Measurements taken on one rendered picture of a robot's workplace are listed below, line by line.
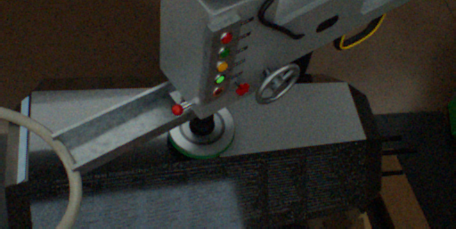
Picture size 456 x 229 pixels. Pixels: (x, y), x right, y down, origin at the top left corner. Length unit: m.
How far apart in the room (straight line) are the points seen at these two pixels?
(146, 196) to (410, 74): 1.96
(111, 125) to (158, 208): 0.39
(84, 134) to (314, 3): 0.71
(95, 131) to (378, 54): 2.15
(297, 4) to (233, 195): 0.71
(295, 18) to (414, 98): 1.88
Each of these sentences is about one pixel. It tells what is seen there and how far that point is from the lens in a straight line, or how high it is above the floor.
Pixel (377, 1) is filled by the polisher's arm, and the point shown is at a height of 1.24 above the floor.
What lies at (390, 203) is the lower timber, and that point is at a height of 0.09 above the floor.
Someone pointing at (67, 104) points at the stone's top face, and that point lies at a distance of 1.98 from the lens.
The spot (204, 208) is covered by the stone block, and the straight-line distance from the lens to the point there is 1.91.
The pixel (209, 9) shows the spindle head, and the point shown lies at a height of 1.54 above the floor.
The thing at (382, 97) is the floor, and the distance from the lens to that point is 3.24.
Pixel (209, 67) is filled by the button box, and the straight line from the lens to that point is 1.35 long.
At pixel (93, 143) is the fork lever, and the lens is 1.59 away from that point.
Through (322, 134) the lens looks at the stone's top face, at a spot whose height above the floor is 0.82.
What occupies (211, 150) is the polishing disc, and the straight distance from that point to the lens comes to 1.81.
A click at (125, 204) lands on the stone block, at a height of 0.74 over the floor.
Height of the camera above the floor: 2.44
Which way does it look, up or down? 55 degrees down
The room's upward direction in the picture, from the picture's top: 10 degrees clockwise
